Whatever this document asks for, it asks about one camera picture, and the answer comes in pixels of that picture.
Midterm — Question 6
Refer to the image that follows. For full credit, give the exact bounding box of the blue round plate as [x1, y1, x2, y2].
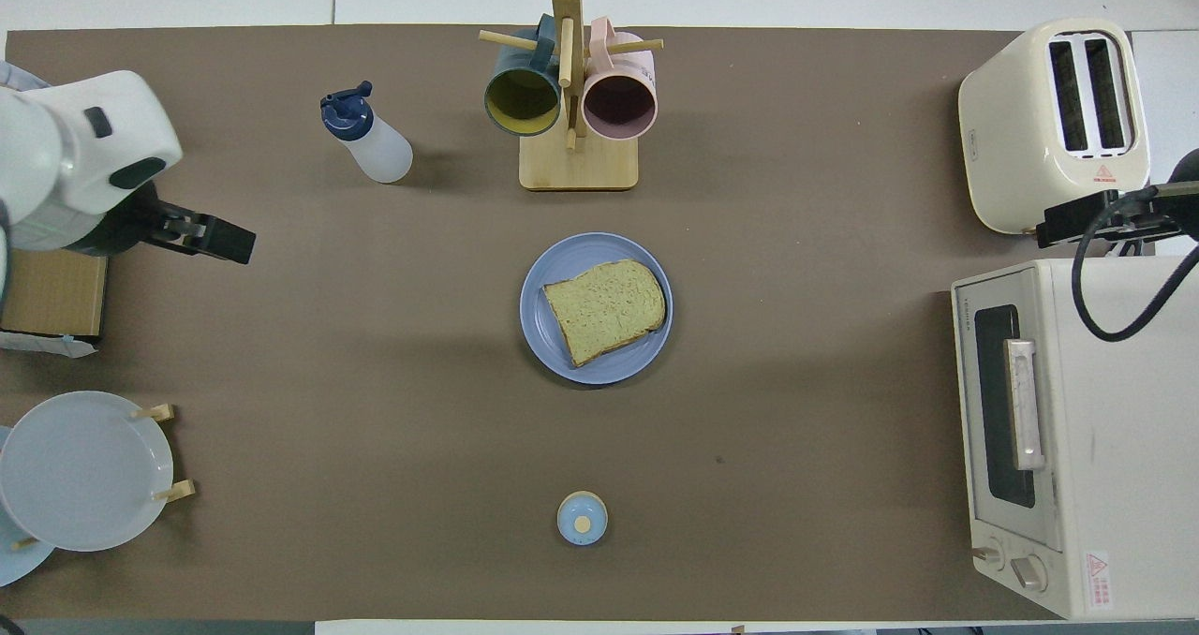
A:
[520, 232, 674, 386]

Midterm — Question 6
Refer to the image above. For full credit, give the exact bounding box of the brown table mat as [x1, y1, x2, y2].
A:
[0, 24, 1155, 623]

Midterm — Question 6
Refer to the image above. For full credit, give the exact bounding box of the cream two-slot toaster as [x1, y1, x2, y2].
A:
[957, 17, 1151, 240]

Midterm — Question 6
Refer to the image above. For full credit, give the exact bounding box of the toasted bread slice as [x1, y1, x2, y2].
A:
[542, 259, 667, 368]

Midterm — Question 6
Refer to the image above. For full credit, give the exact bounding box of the white toaster oven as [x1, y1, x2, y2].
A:
[951, 258, 1199, 621]

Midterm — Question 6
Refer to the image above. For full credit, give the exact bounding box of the small blue dome lid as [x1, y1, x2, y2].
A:
[556, 491, 609, 547]

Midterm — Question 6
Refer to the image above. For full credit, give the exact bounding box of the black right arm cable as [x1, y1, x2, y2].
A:
[1071, 190, 1199, 343]

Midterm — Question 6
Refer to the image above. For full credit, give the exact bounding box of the grey plate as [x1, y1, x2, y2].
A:
[0, 391, 175, 553]

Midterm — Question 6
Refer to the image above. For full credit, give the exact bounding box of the dark teal mug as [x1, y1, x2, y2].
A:
[483, 14, 563, 138]

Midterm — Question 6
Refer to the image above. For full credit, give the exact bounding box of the light blue plate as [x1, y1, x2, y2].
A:
[0, 424, 57, 587]

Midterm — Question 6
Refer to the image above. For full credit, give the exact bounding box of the wooden mug tree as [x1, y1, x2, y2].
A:
[479, 0, 664, 192]

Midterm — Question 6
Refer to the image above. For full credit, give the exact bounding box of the wooden shelf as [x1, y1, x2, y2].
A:
[0, 246, 110, 338]

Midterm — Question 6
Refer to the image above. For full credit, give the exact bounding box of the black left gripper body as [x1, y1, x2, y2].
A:
[89, 185, 179, 257]

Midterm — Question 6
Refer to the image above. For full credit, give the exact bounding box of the pink mug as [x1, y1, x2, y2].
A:
[582, 17, 659, 142]

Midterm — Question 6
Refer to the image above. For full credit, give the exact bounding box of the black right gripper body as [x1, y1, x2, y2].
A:
[1176, 148, 1199, 243]

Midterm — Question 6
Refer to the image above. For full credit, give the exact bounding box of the translucent squeeze bottle blue cap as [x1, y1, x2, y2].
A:
[320, 81, 414, 185]

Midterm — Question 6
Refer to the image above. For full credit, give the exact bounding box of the wooden plate rack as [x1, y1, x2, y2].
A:
[11, 404, 197, 552]

